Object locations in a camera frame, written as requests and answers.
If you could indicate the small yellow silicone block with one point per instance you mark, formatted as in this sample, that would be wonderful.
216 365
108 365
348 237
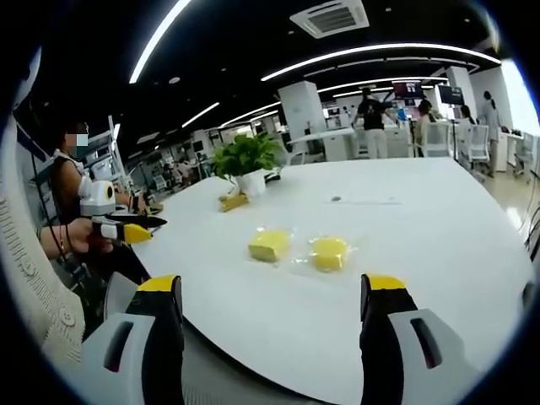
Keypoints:
232 203

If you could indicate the white mesh office chair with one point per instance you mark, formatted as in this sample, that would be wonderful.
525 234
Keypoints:
478 145
436 139

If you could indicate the wall display screen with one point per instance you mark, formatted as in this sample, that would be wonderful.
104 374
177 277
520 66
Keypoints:
407 90
450 95

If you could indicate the curved ceiling light strip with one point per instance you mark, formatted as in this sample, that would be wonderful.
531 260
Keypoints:
379 52

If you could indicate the rectangular yellow silicone block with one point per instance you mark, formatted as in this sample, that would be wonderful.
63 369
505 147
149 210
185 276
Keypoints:
270 245

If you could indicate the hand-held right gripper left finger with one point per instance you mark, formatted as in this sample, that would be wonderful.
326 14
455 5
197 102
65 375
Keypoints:
126 371

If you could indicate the grey chair back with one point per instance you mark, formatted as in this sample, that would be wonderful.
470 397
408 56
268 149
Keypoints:
118 295

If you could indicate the person's left hand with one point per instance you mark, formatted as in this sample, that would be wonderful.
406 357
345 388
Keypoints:
82 238

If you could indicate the green potted plant white pot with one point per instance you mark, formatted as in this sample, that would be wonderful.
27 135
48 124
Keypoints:
246 162

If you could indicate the rounded yellow silicone block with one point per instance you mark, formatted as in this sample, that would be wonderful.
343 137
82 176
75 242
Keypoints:
329 254

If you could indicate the ceiling air conditioner vent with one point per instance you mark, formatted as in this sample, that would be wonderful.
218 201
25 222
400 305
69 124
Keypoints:
331 17

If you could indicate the white square pillar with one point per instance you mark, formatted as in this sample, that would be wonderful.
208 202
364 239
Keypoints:
300 118

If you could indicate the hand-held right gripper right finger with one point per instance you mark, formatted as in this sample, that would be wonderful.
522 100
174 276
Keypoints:
401 363

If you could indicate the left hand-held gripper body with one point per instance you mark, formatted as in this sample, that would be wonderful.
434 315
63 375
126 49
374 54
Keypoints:
95 200

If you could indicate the black object behind plant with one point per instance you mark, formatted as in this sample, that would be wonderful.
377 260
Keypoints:
273 177

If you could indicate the short ceiling light strip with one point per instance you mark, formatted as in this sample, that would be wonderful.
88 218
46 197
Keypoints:
201 114

